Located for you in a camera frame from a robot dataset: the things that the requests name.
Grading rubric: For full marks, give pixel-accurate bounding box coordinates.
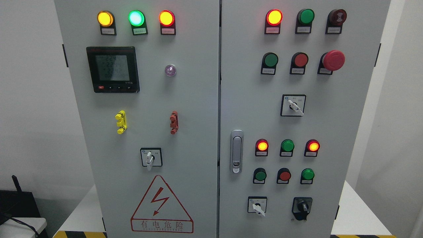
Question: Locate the white rotary light switch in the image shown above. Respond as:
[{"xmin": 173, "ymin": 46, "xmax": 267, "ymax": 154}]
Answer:
[{"xmin": 140, "ymin": 147, "xmax": 163, "ymax": 171}]

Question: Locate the green lit indicator light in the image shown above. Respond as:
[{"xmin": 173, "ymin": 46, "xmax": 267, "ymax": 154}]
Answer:
[{"xmin": 128, "ymin": 10, "xmax": 148, "ymax": 36}]

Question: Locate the yellow indicator light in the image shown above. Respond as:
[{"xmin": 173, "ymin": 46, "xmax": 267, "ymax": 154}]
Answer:
[{"xmin": 97, "ymin": 11, "xmax": 117, "ymax": 36}]

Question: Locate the red terminal connector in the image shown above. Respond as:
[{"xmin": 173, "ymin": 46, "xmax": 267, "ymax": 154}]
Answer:
[{"xmin": 170, "ymin": 110, "xmax": 179, "ymax": 135}]

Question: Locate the red lit indicator lower left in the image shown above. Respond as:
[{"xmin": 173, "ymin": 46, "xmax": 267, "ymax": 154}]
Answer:
[{"xmin": 255, "ymin": 139, "xmax": 269, "ymax": 157}]

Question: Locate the red lit indicator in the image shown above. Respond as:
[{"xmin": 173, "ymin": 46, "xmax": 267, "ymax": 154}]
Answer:
[
  {"xmin": 304, "ymin": 139, "xmax": 320, "ymax": 157},
  {"xmin": 264, "ymin": 9, "xmax": 283, "ymax": 35},
  {"xmin": 255, "ymin": 139, "xmax": 269, "ymax": 157}
]

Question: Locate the small clear lamp bulb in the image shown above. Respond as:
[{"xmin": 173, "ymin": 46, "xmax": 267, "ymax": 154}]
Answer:
[{"xmin": 165, "ymin": 64, "xmax": 177, "ymax": 77}]

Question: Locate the green push button lower left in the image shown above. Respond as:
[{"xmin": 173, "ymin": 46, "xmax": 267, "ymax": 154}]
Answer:
[{"xmin": 252, "ymin": 168, "xmax": 267, "ymax": 184}]

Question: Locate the green push button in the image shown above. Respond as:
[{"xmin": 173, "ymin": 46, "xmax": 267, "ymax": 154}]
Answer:
[
  {"xmin": 300, "ymin": 168, "xmax": 315, "ymax": 185},
  {"xmin": 260, "ymin": 52, "xmax": 279, "ymax": 75},
  {"xmin": 252, "ymin": 168, "xmax": 267, "ymax": 184}
]

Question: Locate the grey left cabinet door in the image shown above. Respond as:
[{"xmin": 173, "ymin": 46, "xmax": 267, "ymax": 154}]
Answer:
[{"xmin": 55, "ymin": 0, "xmax": 219, "ymax": 238}]

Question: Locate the grey cabinet door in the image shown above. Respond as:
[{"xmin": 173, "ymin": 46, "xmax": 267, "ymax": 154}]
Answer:
[
  {"xmin": 219, "ymin": 0, "xmax": 390, "ymax": 238},
  {"xmin": 55, "ymin": 0, "xmax": 219, "ymax": 238}
]

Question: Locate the green indicator lower middle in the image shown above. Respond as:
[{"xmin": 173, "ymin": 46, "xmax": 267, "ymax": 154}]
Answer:
[{"xmin": 280, "ymin": 139, "xmax": 295, "ymax": 157}]

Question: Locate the green push button upper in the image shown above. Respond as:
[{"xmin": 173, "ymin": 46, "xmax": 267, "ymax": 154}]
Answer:
[{"xmin": 260, "ymin": 52, "xmax": 279, "ymax": 75}]

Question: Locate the yellow terminal connector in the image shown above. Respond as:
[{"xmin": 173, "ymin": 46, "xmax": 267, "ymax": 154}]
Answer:
[{"xmin": 115, "ymin": 110, "xmax": 127, "ymax": 135}]

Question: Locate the red push button lower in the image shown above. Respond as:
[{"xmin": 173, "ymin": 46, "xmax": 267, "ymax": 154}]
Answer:
[{"xmin": 276, "ymin": 168, "xmax": 291, "ymax": 184}]

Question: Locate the red push button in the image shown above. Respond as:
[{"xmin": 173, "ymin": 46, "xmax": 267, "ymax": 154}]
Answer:
[
  {"xmin": 276, "ymin": 168, "xmax": 291, "ymax": 184},
  {"xmin": 290, "ymin": 52, "xmax": 309, "ymax": 74}
]

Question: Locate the grey right cabinet door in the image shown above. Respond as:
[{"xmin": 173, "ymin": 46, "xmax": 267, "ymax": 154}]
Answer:
[{"xmin": 219, "ymin": 0, "xmax": 390, "ymax": 238}]

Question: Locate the red lit indicator lower right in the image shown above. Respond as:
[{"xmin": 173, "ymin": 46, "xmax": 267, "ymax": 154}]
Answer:
[{"xmin": 304, "ymin": 139, "xmax": 320, "ymax": 157}]

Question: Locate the red push button upper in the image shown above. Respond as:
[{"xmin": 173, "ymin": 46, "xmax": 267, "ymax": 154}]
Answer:
[{"xmin": 290, "ymin": 52, "xmax": 309, "ymax": 74}]

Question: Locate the red electric warning triangle sticker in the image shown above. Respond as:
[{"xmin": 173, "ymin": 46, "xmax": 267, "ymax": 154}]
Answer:
[{"xmin": 131, "ymin": 175, "xmax": 194, "ymax": 233}]

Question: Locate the red indicator light left door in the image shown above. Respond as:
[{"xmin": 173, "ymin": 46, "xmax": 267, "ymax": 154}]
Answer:
[{"xmin": 159, "ymin": 10, "xmax": 176, "ymax": 35}]

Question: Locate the black digital power meter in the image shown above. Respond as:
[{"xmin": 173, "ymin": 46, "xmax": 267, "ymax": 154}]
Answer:
[{"xmin": 86, "ymin": 46, "xmax": 139, "ymax": 93}]

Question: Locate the green push button lower right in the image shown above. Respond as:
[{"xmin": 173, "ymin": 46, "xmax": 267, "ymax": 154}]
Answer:
[{"xmin": 300, "ymin": 168, "xmax": 315, "ymax": 185}]

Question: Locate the red lit indicator top right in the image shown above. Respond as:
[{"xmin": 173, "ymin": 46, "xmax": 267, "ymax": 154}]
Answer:
[{"xmin": 264, "ymin": 9, "xmax": 283, "ymax": 35}]

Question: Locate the red emergency stop button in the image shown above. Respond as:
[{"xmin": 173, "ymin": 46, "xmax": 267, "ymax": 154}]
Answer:
[{"xmin": 317, "ymin": 50, "xmax": 345, "ymax": 75}]

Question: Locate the green indicator top right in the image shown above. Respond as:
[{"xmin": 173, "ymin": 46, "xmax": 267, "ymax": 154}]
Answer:
[{"xmin": 295, "ymin": 9, "xmax": 315, "ymax": 34}]

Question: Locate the dark red buzzer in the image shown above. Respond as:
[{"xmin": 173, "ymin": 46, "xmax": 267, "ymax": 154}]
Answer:
[{"xmin": 325, "ymin": 9, "xmax": 347, "ymax": 34}]

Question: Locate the black device with antenna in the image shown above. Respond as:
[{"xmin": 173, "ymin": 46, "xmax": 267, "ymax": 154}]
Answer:
[{"xmin": 0, "ymin": 175, "xmax": 40, "ymax": 225}]

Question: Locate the white box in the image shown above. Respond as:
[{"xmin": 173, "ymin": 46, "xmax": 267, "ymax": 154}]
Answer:
[{"xmin": 0, "ymin": 218, "xmax": 47, "ymax": 238}]

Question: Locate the silver door handle lock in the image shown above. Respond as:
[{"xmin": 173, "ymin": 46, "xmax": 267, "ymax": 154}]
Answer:
[{"xmin": 230, "ymin": 130, "xmax": 244, "ymax": 174}]

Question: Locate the white rotary switch upper right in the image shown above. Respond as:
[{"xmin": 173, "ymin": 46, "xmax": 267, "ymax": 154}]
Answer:
[{"xmin": 280, "ymin": 94, "xmax": 306, "ymax": 117}]

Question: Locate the white rotary switch lower right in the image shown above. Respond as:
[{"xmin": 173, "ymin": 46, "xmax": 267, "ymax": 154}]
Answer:
[{"xmin": 248, "ymin": 196, "xmax": 267, "ymax": 217}]

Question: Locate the black rotary selector switch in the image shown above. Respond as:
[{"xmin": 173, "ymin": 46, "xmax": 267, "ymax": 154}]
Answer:
[{"xmin": 291, "ymin": 197, "xmax": 313, "ymax": 220}]

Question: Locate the black cable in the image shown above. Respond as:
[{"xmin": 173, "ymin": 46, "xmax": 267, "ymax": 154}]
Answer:
[{"xmin": 0, "ymin": 212, "xmax": 41, "ymax": 238}]

